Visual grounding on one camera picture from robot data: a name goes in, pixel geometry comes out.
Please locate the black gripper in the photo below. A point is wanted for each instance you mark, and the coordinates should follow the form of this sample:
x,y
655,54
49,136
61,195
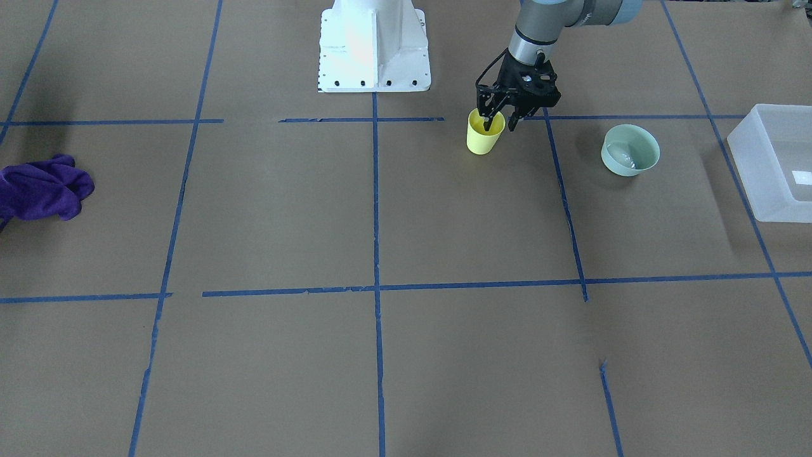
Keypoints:
x,y
505,80

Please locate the yellow plastic cup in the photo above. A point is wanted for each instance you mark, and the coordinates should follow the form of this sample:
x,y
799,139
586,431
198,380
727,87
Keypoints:
x,y
480,140

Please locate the light green bowl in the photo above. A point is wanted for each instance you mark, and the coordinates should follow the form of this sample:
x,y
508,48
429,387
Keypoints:
x,y
629,150

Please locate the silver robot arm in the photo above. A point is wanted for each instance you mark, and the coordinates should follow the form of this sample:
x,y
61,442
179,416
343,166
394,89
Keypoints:
x,y
539,25

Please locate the translucent plastic storage box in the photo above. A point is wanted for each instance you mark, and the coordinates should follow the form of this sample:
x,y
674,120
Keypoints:
x,y
767,145

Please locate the white label in box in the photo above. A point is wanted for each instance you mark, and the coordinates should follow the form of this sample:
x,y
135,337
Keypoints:
x,y
802,177

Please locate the purple cloth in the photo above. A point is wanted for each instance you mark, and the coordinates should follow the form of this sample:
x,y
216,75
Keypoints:
x,y
42,189

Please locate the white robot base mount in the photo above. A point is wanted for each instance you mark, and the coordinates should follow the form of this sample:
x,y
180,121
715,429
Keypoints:
x,y
373,47

